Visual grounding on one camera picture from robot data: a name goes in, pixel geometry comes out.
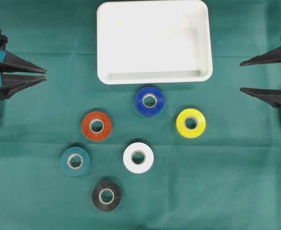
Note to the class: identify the red tape roll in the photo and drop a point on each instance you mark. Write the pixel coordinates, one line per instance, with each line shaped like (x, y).
(91, 118)

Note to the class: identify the yellow tape roll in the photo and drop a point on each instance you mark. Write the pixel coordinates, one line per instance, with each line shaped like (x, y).
(199, 119)

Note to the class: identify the blue tape roll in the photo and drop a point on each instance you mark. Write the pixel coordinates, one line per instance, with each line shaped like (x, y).
(153, 92)

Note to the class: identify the teal tape roll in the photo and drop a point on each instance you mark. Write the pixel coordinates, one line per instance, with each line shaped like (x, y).
(75, 161)

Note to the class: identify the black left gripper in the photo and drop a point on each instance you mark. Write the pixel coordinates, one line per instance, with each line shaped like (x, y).
(11, 84)

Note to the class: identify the white tape roll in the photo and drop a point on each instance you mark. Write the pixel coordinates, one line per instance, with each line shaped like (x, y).
(148, 157)

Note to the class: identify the black tape roll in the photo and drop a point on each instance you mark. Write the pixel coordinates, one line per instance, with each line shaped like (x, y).
(97, 196)

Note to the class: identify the green table cloth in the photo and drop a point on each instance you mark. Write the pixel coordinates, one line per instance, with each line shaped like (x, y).
(228, 178)

